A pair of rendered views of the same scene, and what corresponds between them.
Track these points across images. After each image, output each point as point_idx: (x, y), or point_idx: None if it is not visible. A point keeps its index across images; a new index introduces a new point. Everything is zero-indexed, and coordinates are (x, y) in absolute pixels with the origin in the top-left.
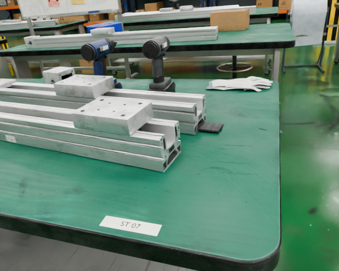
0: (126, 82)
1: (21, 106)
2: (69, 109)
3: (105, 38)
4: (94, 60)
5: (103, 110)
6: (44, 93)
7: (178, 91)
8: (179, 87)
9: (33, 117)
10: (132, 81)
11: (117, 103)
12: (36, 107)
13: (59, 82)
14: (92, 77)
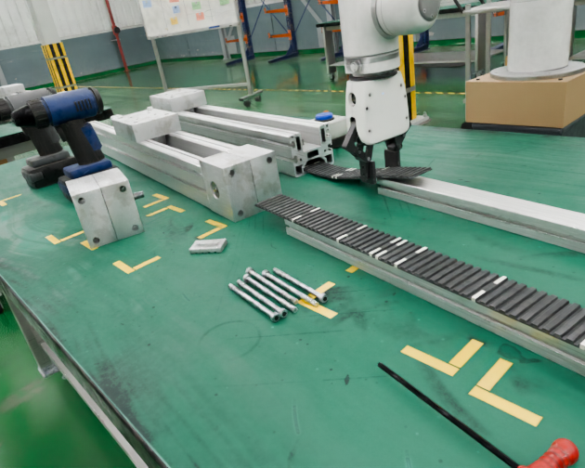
0: (1, 228)
1: (228, 120)
2: (191, 115)
3: (33, 99)
4: (84, 121)
5: (184, 91)
6: (189, 134)
7: (20, 187)
8: None
9: (227, 110)
10: None
11: (168, 95)
12: (215, 118)
13: (168, 113)
14: (127, 119)
